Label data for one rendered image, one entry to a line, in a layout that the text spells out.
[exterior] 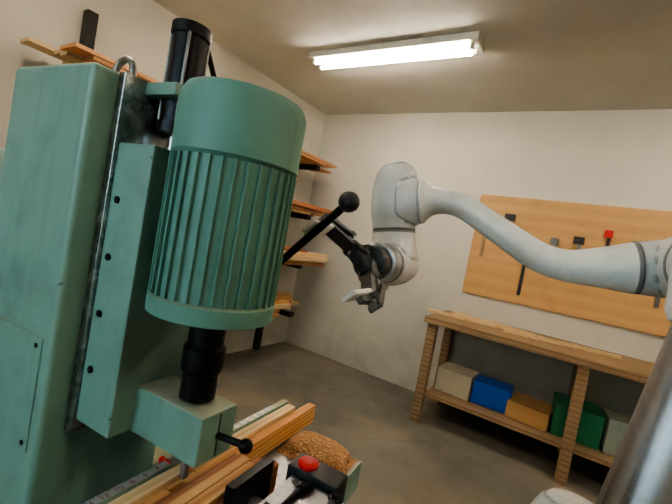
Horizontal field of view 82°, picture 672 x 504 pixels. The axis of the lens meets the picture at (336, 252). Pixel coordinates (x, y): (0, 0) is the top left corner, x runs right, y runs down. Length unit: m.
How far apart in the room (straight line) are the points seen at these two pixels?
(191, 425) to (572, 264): 0.73
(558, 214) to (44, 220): 3.43
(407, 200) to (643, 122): 3.10
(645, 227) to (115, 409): 3.50
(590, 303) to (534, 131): 1.49
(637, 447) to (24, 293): 0.94
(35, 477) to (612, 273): 1.01
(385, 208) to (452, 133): 3.14
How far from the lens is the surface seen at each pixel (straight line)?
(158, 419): 0.65
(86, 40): 3.01
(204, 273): 0.50
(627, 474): 0.78
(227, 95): 0.51
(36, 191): 0.74
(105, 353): 0.66
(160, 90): 0.67
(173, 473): 0.70
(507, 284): 3.64
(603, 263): 0.88
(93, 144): 0.66
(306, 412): 0.94
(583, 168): 3.74
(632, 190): 3.71
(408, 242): 0.89
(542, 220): 3.65
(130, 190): 0.62
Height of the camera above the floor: 1.34
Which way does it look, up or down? 2 degrees down
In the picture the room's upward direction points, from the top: 10 degrees clockwise
